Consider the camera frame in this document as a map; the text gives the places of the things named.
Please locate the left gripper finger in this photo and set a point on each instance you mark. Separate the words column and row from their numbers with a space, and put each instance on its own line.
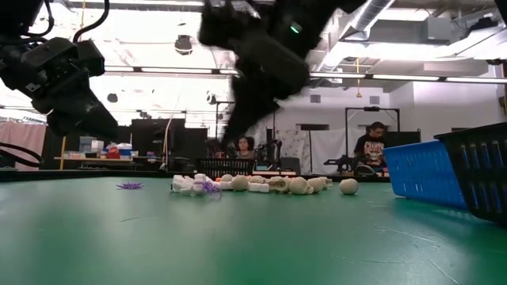
column 95, row 112
column 79, row 126

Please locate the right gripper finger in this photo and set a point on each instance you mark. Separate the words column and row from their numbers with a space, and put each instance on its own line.
column 265, row 105
column 241, row 115

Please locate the small purple plastic spider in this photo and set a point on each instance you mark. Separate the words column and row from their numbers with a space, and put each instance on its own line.
column 211, row 188
column 129, row 185

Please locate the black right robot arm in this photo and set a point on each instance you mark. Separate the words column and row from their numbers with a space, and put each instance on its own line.
column 317, row 16

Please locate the black background robot arm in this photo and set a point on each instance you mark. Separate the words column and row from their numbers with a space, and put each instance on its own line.
column 269, row 152
column 340, row 164

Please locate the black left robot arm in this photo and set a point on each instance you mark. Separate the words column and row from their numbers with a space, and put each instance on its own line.
column 20, row 20

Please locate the black dome ceiling fixture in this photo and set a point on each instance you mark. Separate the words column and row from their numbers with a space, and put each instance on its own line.
column 211, row 98
column 183, row 44
column 112, row 97

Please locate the clear plastic storage box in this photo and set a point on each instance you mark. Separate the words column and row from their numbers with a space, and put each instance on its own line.
column 95, row 144

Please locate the yellow pole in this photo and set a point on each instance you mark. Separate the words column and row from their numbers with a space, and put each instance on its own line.
column 63, row 152

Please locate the person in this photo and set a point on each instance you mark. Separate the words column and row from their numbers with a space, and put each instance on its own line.
column 370, row 146
column 245, row 148

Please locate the red container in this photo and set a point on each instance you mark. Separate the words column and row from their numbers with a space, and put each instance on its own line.
column 113, row 151

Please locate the small black plastic basket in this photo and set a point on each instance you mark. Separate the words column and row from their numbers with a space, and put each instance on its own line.
column 226, row 168

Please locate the pink curtain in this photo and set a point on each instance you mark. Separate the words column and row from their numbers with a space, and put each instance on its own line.
column 21, row 144

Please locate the gray chair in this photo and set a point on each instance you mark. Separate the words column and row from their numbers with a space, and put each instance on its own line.
column 292, row 165

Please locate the white hanging sheet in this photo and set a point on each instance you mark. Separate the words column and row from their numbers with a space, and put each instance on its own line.
column 317, row 148

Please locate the long ceiling light bar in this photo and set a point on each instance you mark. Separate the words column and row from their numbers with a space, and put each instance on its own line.
column 176, row 70
column 420, row 78

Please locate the green table mat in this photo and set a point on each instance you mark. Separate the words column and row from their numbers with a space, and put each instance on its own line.
column 198, row 237

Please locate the blue plastic basket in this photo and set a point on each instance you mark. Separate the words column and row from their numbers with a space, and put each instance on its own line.
column 425, row 174

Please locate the black rectangular plastic basket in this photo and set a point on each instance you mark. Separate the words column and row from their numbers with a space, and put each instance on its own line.
column 475, row 170

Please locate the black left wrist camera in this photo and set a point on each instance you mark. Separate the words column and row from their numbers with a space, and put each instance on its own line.
column 90, row 57

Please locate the black partition wall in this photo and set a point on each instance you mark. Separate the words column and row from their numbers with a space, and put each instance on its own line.
column 158, row 142

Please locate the black stand frame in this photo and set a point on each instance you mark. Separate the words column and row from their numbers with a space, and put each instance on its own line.
column 372, row 108

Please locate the silver air duct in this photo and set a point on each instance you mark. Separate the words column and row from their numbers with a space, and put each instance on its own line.
column 370, row 16

